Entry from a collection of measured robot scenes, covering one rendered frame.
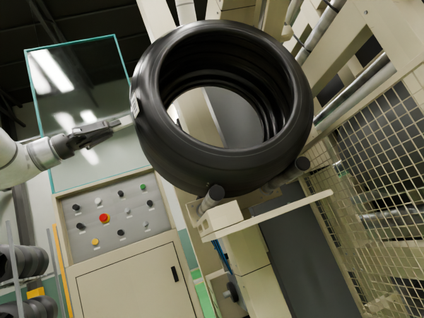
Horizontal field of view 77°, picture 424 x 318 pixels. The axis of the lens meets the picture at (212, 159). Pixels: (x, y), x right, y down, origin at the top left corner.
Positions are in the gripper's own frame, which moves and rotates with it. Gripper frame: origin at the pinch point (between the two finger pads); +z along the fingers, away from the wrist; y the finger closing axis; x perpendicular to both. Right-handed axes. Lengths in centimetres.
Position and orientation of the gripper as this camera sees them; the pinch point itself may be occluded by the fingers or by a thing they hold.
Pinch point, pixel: (121, 123)
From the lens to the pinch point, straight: 90.1
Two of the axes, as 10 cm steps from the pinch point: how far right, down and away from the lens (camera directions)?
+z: 8.7, -4.2, 2.7
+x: 4.8, 8.5, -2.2
